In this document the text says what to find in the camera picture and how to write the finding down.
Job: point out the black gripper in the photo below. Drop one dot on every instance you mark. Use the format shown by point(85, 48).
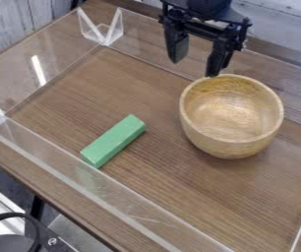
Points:
point(208, 19)

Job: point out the green rectangular block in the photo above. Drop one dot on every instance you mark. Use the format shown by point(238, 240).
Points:
point(107, 146)

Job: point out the light brown wooden bowl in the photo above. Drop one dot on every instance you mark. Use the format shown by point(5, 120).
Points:
point(231, 115)

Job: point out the black table leg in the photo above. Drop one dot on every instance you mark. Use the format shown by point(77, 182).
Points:
point(37, 208)

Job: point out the clear acrylic corner bracket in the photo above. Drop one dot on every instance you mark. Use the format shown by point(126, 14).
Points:
point(101, 33)

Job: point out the clear acrylic barrier wall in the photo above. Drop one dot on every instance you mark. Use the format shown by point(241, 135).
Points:
point(162, 197)

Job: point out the grey metal base plate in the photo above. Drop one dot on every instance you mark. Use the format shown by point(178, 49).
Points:
point(51, 242)

